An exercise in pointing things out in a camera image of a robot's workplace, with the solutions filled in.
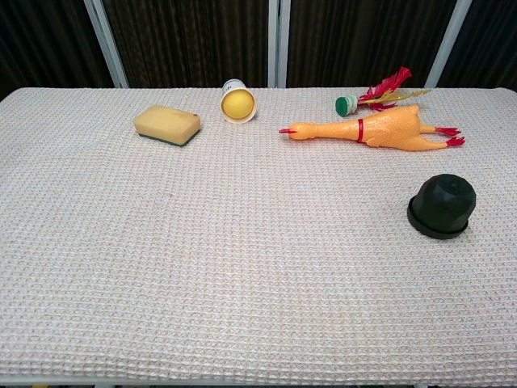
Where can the black upturned bowl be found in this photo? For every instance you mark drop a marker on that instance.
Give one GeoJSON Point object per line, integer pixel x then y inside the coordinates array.
{"type": "Point", "coordinates": [444, 202]}

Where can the white paper cup yellow inside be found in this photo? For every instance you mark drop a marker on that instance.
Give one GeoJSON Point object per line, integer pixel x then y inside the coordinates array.
{"type": "Point", "coordinates": [238, 103]}

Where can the beige woven tablecloth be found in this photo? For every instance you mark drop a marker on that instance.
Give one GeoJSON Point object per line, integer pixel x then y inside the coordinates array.
{"type": "Point", "coordinates": [242, 242]}

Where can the yellow green sponge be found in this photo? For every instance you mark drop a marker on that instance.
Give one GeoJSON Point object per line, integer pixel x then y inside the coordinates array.
{"type": "Point", "coordinates": [165, 123]}

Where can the red feather shuttlecock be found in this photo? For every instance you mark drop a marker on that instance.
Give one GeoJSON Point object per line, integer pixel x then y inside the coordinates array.
{"type": "Point", "coordinates": [345, 106]}

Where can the yellow rubber chicken toy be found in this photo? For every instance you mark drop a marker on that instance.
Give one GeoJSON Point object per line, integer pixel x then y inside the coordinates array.
{"type": "Point", "coordinates": [387, 129]}

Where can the dark brown partition panel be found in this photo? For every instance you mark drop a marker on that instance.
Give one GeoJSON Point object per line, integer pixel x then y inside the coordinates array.
{"type": "Point", "coordinates": [363, 32]}
{"type": "Point", "coordinates": [190, 40]}
{"type": "Point", "coordinates": [40, 40]}
{"type": "Point", "coordinates": [493, 40]}

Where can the white metal frame post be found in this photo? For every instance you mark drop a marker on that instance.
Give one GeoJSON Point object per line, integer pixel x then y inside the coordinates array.
{"type": "Point", "coordinates": [448, 40]}
{"type": "Point", "coordinates": [273, 40]}
{"type": "Point", "coordinates": [106, 44]}
{"type": "Point", "coordinates": [284, 40]}

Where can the white table frame rail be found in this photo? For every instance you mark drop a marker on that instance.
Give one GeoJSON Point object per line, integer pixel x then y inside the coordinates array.
{"type": "Point", "coordinates": [40, 383]}

